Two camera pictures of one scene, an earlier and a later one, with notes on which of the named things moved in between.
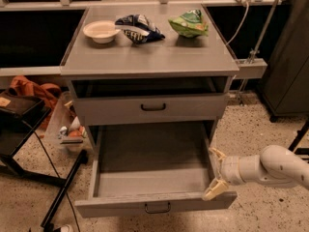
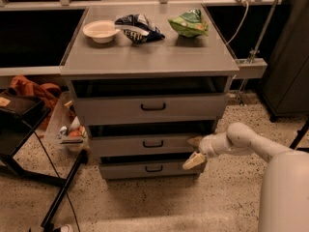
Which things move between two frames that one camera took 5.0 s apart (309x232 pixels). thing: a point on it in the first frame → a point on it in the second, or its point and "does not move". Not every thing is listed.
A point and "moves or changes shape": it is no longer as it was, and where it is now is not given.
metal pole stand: x=256 y=68 does not move
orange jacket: x=42 y=92 does not move
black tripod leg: x=296 y=139 does not move
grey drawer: x=151 y=167 moves or changes shape
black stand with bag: x=19 y=115 does not move
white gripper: x=230 y=170 → x=208 y=146
